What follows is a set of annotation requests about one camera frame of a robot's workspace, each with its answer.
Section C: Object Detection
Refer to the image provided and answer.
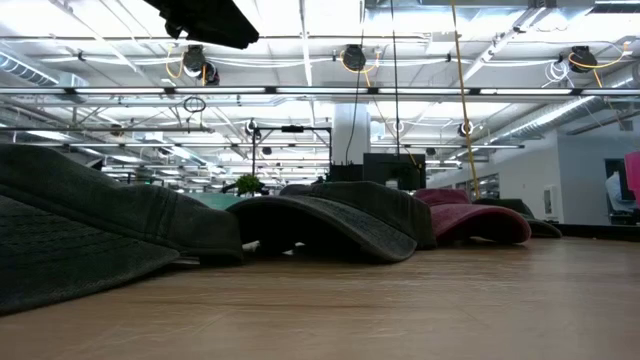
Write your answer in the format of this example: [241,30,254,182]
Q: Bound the black monitor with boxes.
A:
[362,152,427,191]

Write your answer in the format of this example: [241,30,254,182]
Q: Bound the black box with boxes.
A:
[328,163,364,183]

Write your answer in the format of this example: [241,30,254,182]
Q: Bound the black ceiling cable reel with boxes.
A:
[568,44,599,74]
[182,44,221,86]
[341,43,368,72]

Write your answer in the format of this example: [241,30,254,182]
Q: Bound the distant black rig frame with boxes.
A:
[251,124,335,177]

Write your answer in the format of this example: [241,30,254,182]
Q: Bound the teal plastic tray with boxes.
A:
[185,192,247,211]

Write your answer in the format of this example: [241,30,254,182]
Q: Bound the silver ventilation duct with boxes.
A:
[492,94,640,144]
[0,49,89,89]

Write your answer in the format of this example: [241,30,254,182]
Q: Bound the maroon baseball cap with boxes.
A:
[414,188,533,246]

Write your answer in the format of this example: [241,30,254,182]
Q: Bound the green potted plant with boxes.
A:
[234,173,264,197]

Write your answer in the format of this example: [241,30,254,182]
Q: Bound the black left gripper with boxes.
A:
[144,0,260,50]

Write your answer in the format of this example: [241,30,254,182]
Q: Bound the long ceiling light rail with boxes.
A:
[0,84,640,99]

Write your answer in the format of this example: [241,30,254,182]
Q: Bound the black baseball cap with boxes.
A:
[474,198,564,240]
[0,143,245,317]
[227,180,437,265]

